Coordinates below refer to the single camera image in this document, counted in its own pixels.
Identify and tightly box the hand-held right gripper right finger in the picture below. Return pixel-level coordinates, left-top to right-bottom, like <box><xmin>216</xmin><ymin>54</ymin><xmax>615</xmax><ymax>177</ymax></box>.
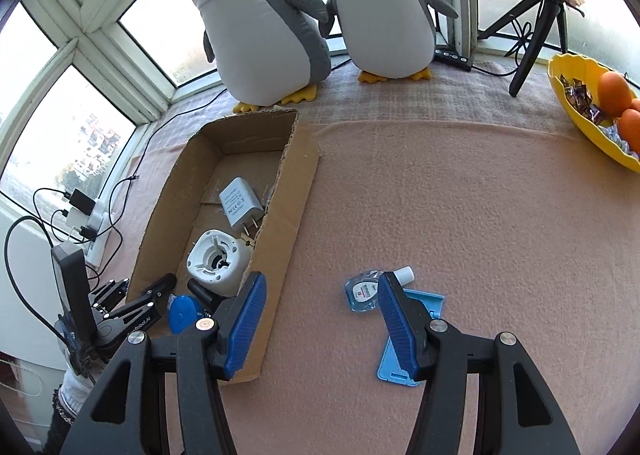
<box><xmin>377</xmin><ymin>271</ymin><xmax>583</xmax><ymax>455</ymax></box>

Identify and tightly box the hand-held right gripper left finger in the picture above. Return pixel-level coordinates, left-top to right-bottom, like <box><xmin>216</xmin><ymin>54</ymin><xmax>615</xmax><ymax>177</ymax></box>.
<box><xmin>60</xmin><ymin>271</ymin><xmax>268</xmax><ymax>455</ymax></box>

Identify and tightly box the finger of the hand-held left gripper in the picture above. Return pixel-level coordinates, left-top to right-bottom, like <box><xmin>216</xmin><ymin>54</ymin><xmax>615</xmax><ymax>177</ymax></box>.
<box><xmin>97</xmin><ymin>273</ymin><xmax>177</xmax><ymax>351</ymax></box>
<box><xmin>90</xmin><ymin>277</ymin><xmax>132</xmax><ymax>308</ymax></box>

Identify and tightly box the blue phone stand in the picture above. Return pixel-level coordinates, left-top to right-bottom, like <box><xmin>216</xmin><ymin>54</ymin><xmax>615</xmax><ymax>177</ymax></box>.
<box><xmin>376</xmin><ymin>287</ymin><xmax>446</xmax><ymax>387</ymax></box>

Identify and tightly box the blue round disc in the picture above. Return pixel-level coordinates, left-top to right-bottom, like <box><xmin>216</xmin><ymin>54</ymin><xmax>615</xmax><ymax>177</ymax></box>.
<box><xmin>168</xmin><ymin>295</ymin><xmax>206</xmax><ymax>334</ymax></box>

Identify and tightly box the white round plug adapter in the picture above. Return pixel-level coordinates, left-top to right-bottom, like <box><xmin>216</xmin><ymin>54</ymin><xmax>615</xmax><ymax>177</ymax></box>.
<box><xmin>186</xmin><ymin>229</ymin><xmax>251</xmax><ymax>297</ymax></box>

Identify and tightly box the small clear blue bottle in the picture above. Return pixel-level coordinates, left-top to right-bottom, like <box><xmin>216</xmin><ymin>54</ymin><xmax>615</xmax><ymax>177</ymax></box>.
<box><xmin>344</xmin><ymin>265</ymin><xmax>416</xmax><ymax>312</ymax></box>

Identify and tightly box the small black object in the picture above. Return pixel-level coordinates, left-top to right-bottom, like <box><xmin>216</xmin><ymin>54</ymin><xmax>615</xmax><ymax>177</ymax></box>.
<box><xmin>187</xmin><ymin>279</ymin><xmax>228</xmax><ymax>318</ymax></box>

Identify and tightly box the white charger plug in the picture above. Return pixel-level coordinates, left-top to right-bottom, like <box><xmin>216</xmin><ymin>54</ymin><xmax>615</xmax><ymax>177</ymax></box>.
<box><xmin>218</xmin><ymin>178</ymin><xmax>264</xmax><ymax>242</ymax></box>

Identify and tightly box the cardboard box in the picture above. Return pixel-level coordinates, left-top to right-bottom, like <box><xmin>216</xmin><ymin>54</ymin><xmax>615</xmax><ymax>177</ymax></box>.
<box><xmin>131</xmin><ymin>108</ymin><xmax>321</xmax><ymax>385</ymax></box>

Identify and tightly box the person's left forearm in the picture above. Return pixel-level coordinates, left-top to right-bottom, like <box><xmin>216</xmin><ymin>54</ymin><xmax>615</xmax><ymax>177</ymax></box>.
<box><xmin>47</xmin><ymin>367</ymin><xmax>101</xmax><ymax>455</ymax></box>

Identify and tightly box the white power strip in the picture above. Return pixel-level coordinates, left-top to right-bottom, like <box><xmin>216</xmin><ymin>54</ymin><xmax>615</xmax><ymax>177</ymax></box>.
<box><xmin>82</xmin><ymin>200</ymin><xmax>113</xmax><ymax>268</ymax></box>

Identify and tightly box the black charger brick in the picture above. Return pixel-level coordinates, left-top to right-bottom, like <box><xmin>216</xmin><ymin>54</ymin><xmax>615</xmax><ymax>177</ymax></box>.
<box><xmin>70</xmin><ymin>188</ymin><xmax>96</xmax><ymax>213</ymax></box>

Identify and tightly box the pink blanket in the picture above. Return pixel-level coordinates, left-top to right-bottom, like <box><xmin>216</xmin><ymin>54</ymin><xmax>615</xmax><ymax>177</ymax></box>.
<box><xmin>90</xmin><ymin>120</ymin><xmax>640</xmax><ymax>455</ymax></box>

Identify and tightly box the grey plaid blanket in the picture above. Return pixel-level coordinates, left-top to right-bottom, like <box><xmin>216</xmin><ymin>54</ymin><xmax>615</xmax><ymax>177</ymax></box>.
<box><xmin>150</xmin><ymin>60</ymin><xmax>596</xmax><ymax>136</ymax></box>

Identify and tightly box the yellow bowl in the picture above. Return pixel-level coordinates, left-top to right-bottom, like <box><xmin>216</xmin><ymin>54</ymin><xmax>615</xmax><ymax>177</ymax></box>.
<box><xmin>547</xmin><ymin>52</ymin><xmax>640</xmax><ymax>173</ymax></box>

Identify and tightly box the black inline remote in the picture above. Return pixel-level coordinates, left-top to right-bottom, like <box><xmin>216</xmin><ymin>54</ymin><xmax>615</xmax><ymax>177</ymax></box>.
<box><xmin>434</xmin><ymin>46</ymin><xmax>473</xmax><ymax>72</ymax></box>

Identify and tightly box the large penguin plush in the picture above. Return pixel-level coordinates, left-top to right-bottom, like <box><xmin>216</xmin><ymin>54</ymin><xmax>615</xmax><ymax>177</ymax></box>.
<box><xmin>180</xmin><ymin>0</ymin><xmax>333</xmax><ymax>115</ymax></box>

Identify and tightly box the pile of wrapped candies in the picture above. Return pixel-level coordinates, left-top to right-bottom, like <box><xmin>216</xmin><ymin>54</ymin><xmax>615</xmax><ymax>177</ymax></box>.
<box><xmin>559</xmin><ymin>74</ymin><xmax>640</xmax><ymax>158</ymax></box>

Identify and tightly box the small penguin plush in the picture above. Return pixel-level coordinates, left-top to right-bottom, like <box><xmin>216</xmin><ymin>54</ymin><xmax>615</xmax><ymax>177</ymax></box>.
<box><xmin>320</xmin><ymin>0</ymin><xmax>460</xmax><ymax>84</ymax></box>

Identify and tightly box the black tripod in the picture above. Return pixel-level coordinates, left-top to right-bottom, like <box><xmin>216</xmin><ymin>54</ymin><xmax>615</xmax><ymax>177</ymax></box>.
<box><xmin>477</xmin><ymin>0</ymin><xmax>571</xmax><ymax>98</ymax></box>

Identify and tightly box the thick black gripper cable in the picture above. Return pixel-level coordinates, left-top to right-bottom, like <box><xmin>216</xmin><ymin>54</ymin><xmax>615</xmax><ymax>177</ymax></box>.
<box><xmin>4</xmin><ymin>216</ymin><xmax>66</xmax><ymax>326</ymax></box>

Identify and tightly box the black looped charger cable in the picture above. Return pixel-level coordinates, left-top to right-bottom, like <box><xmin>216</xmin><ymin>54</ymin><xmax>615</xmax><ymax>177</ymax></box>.
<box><xmin>32</xmin><ymin>188</ymin><xmax>76</xmax><ymax>243</ymax></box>

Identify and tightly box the black loose-ended cable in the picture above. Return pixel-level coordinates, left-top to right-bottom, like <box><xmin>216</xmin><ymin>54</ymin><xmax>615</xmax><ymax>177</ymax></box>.
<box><xmin>95</xmin><ymin>174</ymin><xmax>141</xmax><ymax>286</ymax></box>

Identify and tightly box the long black cable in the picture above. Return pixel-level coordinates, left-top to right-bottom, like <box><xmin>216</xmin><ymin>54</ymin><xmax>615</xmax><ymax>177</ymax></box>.
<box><xmin>142</xmin><ymin>88</ymin><xmax>228</xmax><ymax>176</ymax></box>

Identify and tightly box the black ring light cable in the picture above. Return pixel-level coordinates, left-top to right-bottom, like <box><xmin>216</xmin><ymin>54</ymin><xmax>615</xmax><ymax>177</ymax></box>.
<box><xmin>470</xmin><ymin>18</ymin><xmax>536</xmax><ymax>78</ymax></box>

